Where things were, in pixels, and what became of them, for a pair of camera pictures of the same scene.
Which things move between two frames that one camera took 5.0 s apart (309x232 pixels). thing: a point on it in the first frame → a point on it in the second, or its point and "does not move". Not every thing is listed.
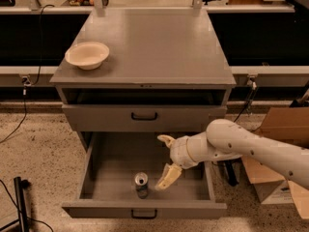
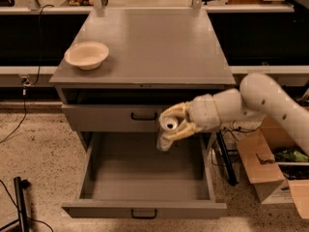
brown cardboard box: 288,126 does not move
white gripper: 179,153 → 203,113
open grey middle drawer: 108,164 does not move
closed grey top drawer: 141,118 does not move
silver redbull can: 141,184 → 168,126
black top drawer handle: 144,118 does not move
